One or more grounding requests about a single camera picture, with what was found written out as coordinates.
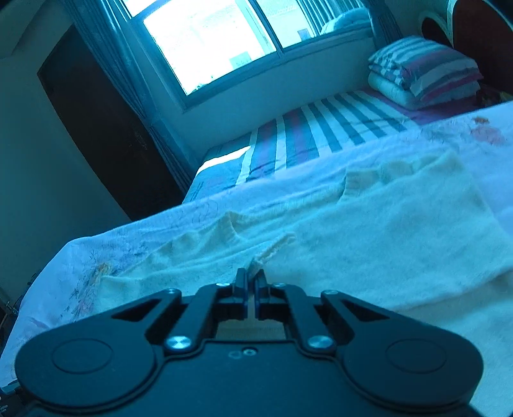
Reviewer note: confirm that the striped bed sheet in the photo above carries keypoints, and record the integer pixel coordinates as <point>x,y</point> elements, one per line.
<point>304,136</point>

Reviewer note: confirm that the long striped curtain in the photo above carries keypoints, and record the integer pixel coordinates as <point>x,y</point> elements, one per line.
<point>120,60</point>

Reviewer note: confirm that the red flower-shaped headboard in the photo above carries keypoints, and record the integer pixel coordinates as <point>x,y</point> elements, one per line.
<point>489,40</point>

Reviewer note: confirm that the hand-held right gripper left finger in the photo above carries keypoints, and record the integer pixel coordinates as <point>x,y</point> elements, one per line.
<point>240,285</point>

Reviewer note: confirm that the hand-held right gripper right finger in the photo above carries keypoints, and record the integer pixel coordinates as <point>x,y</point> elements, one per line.
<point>260,286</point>

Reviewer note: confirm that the striped pillow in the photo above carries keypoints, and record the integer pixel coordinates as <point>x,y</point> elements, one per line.
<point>425,68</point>

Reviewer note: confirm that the white floral printed blanket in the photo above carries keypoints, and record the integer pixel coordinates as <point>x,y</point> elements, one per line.
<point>132,240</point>

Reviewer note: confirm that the light cushion on window sill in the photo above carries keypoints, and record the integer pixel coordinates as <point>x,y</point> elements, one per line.
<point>348,20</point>

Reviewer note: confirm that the large sliding window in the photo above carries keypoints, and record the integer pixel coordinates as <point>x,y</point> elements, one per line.
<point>208,40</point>

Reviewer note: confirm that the cream knitted sweater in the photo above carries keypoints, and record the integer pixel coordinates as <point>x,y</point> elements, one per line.
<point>380,224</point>

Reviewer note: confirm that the dark wooden wardrobe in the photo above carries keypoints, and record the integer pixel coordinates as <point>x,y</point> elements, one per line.
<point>92,120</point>

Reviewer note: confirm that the tied striped curtain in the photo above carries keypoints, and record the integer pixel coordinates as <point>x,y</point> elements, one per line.
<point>384,20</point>

